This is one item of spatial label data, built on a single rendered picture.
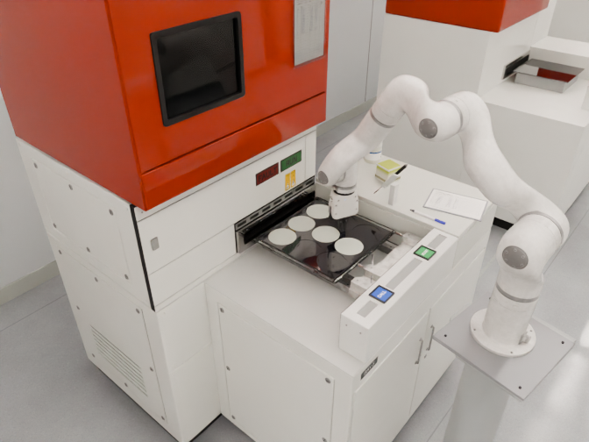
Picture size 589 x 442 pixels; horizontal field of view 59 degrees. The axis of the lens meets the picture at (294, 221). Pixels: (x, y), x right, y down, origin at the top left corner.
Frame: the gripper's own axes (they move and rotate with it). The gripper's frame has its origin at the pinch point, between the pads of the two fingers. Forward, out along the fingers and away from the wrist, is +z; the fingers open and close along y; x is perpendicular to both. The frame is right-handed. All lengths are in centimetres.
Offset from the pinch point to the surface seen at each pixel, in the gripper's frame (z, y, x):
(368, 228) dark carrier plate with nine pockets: 2.1, 9.7, -3.1
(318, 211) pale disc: 2.0, -2.3, 14.3
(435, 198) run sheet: -4.8, 37.0, -4.7
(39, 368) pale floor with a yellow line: 92, -123, 67
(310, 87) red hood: -46, -4, 20
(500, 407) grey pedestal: 35, 24, -67
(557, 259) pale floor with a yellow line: 92, 171, 29
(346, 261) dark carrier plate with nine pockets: 2.0, -7.1, -17.1
